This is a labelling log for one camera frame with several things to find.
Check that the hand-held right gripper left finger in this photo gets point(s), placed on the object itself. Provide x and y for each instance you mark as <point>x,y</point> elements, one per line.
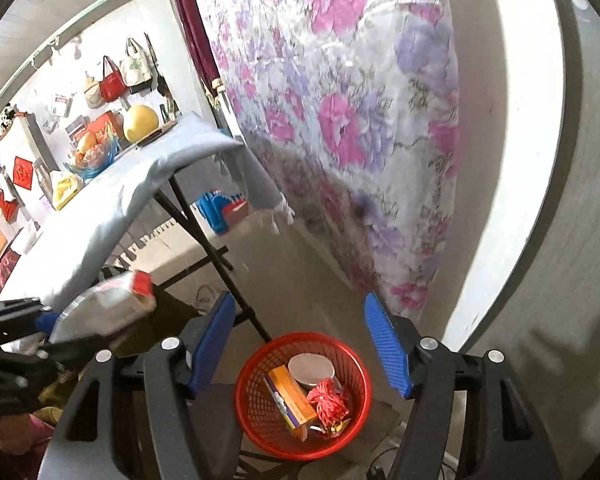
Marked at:
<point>212,345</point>

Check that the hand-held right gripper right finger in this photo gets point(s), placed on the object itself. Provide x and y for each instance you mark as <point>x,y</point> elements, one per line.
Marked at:
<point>387,345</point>

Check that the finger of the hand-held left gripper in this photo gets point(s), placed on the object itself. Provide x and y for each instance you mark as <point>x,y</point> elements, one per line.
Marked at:
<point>47,321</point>
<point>80,351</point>

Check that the small orange carton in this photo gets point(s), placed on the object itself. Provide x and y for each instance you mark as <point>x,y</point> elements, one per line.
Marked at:
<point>290,395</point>

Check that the red plastic basket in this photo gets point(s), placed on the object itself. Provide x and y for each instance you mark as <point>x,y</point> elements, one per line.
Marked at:
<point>260,430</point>

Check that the person's left forearm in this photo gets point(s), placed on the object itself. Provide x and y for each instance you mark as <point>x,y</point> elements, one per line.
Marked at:
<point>15,435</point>

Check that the person's olive trousers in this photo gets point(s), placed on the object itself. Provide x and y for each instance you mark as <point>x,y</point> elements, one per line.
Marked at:
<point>170,310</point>

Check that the red table cloth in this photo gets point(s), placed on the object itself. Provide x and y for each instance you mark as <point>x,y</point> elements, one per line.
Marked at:
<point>0,282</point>

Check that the red hanging decoration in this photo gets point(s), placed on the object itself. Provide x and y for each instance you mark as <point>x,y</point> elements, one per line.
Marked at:
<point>7,207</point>

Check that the yellow tissue pack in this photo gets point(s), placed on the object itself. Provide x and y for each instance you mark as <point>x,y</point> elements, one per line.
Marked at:
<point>67,192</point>

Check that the blue plastic stool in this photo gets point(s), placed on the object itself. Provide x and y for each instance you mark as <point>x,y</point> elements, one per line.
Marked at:
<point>215,212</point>

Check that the stainless steel bottle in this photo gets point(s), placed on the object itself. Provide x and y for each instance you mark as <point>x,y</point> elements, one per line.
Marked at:
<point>42,180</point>

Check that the red diamond paper poster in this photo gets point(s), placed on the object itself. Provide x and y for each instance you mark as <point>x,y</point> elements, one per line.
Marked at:
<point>23,173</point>

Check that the blue glass fruit bowl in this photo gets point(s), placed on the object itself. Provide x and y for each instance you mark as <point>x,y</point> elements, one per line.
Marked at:
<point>97,164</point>

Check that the wrapped orange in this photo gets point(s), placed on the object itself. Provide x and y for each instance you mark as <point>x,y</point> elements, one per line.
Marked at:
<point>100,153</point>

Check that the white refrigerator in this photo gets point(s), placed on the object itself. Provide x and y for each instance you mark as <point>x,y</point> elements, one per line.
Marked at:
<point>37,140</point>

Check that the apple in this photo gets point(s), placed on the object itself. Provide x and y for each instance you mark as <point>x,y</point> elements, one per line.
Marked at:
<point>86,141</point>

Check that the red gift box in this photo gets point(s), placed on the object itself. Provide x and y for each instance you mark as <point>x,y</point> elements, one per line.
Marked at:
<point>100,124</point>

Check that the panda plush toy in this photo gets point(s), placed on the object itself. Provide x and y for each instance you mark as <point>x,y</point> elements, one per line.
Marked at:
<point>7,120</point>

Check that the brown wallet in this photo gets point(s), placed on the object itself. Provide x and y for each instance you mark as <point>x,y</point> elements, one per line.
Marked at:
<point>152,139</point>

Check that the clear plastic packet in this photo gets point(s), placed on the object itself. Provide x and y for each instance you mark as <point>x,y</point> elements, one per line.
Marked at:
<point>61,105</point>

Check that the yellow pomelo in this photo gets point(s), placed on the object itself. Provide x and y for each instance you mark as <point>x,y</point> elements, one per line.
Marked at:
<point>141,124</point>

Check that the beige round bag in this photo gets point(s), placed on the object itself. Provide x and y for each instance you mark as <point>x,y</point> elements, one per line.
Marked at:
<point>92,95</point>

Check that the floral plastic sheet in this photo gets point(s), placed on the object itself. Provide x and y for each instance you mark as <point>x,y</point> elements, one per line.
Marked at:
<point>355,110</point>

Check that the red tote bag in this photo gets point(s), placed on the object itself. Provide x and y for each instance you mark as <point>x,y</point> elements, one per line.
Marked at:
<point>112,85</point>

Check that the black bag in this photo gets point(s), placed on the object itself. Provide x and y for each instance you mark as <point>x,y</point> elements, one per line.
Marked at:
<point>140,87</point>

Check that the white tote bag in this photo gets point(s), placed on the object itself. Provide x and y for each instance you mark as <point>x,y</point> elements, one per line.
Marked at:
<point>136,70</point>

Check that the dark red curtain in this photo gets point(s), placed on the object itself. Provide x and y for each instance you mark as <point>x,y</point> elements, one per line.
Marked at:
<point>195,35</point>

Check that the black folding table frame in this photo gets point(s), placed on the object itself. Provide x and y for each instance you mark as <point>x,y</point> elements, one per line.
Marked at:
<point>215,255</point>

